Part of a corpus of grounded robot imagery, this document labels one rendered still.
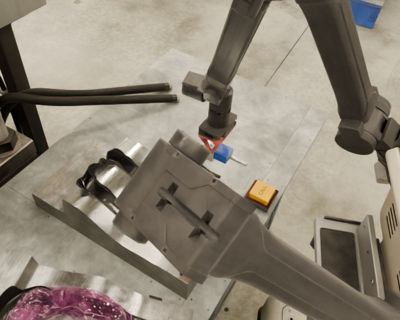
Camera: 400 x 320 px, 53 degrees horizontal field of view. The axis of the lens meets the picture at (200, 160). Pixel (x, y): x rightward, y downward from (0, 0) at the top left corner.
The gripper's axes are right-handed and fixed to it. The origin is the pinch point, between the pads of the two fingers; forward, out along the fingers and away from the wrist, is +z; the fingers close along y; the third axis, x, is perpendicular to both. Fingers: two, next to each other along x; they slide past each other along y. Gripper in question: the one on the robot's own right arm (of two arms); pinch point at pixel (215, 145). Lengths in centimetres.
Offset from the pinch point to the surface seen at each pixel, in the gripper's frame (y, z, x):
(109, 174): 24.1, 1.2, -18.2
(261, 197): 0.3, 11.8, 16.5
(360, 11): -284, 84, -11
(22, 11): -2, -16, -73
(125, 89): -13.2, 8.6, -43.4
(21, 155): 24, 17, -57
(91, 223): 36.5, 5.1, -14.3
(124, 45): -135, 92, -150
